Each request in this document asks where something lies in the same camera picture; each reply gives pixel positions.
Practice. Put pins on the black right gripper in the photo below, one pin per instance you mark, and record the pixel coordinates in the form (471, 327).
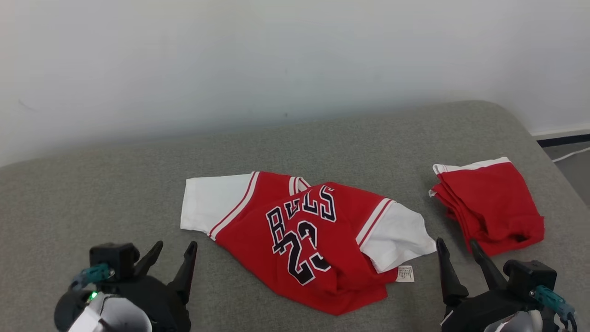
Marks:
(484, 306)

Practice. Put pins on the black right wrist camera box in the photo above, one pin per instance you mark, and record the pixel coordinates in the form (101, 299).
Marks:
(528, 276)

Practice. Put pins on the dark wall baseboard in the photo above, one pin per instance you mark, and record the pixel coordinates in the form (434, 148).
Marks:
(564, 139)

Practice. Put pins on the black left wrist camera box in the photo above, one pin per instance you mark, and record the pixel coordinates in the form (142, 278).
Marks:
(113, 258)

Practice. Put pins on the red Bulls shorts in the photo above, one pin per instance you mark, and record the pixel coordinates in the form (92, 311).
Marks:
(493, 207)

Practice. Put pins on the red white Bulls jersey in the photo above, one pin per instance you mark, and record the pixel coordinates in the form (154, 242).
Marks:
(258, 230)

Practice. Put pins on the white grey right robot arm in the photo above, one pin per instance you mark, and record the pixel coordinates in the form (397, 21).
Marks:
(511, 325)

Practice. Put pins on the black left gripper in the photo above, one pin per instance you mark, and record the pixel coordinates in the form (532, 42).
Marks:
(152, 295)

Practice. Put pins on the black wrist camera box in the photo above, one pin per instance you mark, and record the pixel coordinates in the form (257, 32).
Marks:
(528, 276)
(113, 258)

